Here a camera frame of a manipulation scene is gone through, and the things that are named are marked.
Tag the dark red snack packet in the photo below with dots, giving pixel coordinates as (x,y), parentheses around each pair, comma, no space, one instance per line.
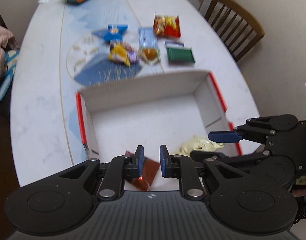
(149,172)

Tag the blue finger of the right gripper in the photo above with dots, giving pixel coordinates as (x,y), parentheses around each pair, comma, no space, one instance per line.
(225,137)

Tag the green snack packet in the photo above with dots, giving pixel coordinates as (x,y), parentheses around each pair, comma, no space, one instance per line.
(180,54)

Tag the white blue snack packet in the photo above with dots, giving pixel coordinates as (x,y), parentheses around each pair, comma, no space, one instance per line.
(173,44)

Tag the wooden chair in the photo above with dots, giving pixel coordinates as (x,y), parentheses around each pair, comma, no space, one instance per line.
(237,28)

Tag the yellow snack packet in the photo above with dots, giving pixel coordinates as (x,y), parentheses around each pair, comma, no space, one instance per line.
(118,53)

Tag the blue cookie packet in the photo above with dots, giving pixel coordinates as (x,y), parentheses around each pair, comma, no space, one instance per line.
(113,32)

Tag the white red cardboard box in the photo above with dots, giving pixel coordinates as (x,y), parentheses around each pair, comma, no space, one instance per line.
(162,109)

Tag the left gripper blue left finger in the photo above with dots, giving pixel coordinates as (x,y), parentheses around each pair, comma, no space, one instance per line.
(138,162)

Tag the light blue snack packet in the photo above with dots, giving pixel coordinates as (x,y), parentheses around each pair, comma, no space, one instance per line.
(147,38)

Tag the purple candy packet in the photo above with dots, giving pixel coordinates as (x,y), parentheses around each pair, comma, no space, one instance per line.
(132,54)

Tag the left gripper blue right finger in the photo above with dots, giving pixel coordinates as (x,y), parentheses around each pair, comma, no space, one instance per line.
(165,161)

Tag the red yellow chip bag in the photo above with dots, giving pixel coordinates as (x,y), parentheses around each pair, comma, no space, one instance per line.
(167,26)

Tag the cream snack packet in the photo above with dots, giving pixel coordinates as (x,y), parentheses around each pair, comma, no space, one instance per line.
(198,143)

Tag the brown egg snack packet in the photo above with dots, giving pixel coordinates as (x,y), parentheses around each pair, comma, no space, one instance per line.
(150,56)

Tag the blue white chair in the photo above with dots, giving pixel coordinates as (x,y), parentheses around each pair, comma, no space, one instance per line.
(11,58)

